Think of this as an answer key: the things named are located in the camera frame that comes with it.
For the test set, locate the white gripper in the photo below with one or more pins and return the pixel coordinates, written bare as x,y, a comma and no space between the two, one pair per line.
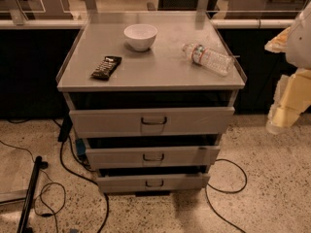
300,44

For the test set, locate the grey drawer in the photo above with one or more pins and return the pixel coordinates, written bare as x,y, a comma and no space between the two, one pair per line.
151,122
152,157
131,184

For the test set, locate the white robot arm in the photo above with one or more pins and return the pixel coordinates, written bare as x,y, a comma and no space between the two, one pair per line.
298,51

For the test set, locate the grey drawer cabinet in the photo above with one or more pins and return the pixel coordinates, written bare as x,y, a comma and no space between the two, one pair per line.
160,77

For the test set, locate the clear plastic water bottle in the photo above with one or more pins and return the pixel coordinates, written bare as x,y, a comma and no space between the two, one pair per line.
214,61

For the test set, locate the white ceramic bowl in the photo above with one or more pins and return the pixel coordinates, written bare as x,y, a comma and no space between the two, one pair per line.
140,36

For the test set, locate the dark snack bar packet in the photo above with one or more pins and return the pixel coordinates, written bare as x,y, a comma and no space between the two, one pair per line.
106,68

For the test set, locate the black power adapter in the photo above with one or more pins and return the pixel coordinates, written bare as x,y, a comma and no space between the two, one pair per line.
65,129

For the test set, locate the black metal stand bar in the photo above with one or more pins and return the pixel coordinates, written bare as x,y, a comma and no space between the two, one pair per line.
38,165

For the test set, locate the clear acrylic barrier panel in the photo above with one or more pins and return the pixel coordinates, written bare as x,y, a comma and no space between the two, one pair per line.
155,0

